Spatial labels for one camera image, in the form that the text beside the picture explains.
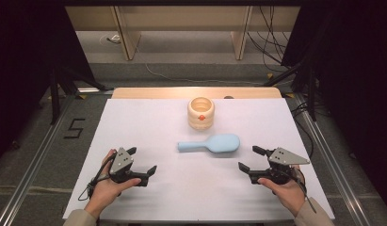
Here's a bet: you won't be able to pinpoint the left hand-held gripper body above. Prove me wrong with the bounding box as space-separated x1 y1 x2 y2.
108 146 150 188

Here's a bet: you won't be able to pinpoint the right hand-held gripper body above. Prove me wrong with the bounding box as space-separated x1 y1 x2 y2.
249 147 311 186

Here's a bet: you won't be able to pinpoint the light blue hairbrush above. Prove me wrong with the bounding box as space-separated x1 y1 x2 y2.
177 133 241 154

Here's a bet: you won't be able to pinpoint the cream ribbed cup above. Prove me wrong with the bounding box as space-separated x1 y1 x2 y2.
186 96 216 131

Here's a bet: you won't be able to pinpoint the person's left hand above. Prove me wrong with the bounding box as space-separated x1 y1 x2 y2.
87 148 142 210

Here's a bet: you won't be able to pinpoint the person's right hand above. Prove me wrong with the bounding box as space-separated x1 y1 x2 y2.
257 165 307 218

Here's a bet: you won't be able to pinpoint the white board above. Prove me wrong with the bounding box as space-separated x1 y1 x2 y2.
62 98 336 221

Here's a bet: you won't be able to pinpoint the black metal stand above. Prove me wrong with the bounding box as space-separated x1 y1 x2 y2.
262 57 318 122
49 64 115 126

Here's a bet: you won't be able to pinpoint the black curtain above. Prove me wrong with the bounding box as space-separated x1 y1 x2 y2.
280 0 387 216
0 0 96 166

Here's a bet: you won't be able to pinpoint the beige desk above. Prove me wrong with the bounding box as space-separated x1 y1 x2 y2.
64 5 301 61

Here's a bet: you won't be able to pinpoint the left hand-held gripper cable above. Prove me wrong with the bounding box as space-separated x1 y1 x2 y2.
77 153 118 202

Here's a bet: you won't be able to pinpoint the black floor cables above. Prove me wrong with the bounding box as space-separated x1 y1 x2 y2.
289 99 331 159

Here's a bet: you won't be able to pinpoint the aluminium floor rail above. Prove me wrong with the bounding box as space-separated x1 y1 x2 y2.
0 93 77 226
293 93 373 226

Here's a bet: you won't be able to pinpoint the black cable bundle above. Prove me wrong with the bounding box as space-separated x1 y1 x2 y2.
247 6 298 73

